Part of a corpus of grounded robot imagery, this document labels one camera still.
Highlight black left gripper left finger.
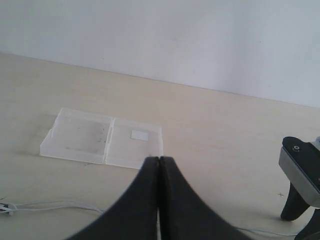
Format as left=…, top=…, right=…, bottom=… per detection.
left=69, top=156, right=159, bottom=240

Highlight clear plastic storage case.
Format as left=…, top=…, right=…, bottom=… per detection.
left=40, top=108, right=164, bottom=169

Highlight white wired earphones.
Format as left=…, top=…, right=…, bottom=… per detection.
left=0, top=200, right=298, bottom=237

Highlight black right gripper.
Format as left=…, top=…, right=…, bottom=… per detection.
left=279, top=136, right=320, bottom=240

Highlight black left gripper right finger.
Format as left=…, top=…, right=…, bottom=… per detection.
left=158, top=156, right=250, bottom=240

